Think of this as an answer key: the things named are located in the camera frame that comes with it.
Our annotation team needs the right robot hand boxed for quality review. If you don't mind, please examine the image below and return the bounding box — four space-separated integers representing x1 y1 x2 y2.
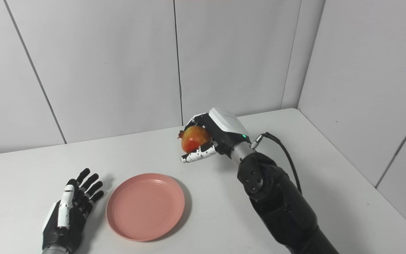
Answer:
181 108 252 163

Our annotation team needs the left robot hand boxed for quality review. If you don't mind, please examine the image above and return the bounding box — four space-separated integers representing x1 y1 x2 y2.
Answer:
42 168 105 254

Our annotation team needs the red pomegranate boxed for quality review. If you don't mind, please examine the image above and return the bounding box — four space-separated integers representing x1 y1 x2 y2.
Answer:
178 126 212 153

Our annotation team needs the pink round plate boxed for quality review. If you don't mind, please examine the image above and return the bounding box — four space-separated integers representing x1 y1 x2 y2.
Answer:
106 173 185 242

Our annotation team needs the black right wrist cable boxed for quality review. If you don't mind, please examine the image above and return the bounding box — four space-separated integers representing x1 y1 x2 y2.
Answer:
251 132 302 194

